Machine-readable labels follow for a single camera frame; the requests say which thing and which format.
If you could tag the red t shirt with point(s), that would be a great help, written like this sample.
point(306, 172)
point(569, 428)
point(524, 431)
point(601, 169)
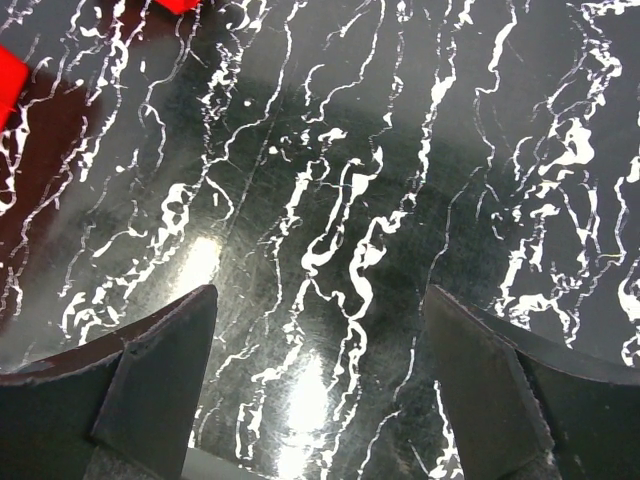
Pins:
point(14, 72)

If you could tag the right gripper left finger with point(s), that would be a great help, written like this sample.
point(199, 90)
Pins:
point(118, 407)

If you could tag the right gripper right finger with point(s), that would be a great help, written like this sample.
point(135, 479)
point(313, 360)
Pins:
point(524, 407)

